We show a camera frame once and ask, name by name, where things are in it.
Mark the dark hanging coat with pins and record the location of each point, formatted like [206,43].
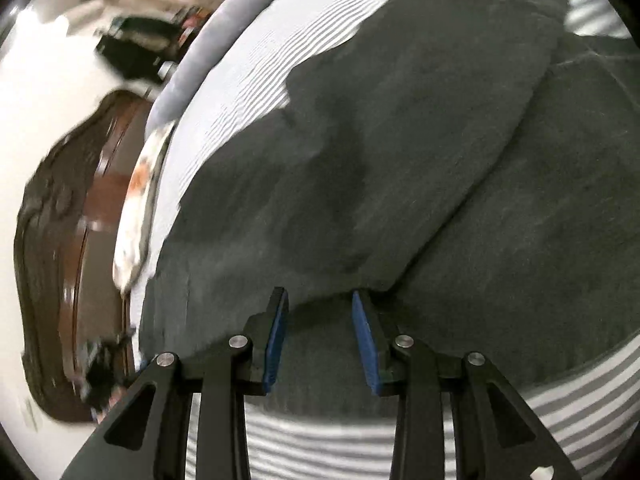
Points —
[135,45]

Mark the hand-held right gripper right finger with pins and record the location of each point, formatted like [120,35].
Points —
[362,335]

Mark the blue-grey duvet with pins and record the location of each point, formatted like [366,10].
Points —
[210,45]

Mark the floral print pillow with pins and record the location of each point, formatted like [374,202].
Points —
[135,220]

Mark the grey white striped bed sheet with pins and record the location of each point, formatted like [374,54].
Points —
[280,60]

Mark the dark grey denim pants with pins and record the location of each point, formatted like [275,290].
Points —
[400,160]

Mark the dark wooden headboard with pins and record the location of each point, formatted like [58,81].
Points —
[55,260]

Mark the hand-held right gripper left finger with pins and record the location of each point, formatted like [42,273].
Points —
[277,330]

